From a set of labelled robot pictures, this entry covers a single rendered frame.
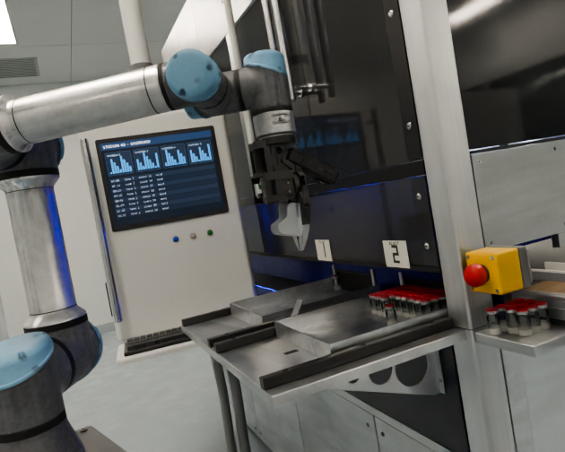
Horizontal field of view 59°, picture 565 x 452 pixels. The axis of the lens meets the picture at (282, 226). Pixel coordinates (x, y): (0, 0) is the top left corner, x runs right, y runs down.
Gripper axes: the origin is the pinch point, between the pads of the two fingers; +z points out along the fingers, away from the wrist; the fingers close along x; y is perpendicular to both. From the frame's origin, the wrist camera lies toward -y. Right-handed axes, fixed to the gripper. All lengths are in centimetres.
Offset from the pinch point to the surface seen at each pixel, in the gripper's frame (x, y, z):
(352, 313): -19.2, -18.4, 20.7
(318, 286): -53, -27, 19
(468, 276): 18.3, -21.2, 9.4
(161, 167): -88, 8, -26
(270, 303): -53, -11, 21
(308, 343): -2.4, 1.2, 19.6
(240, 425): -97, -7, 73
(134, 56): -95, 9, -66
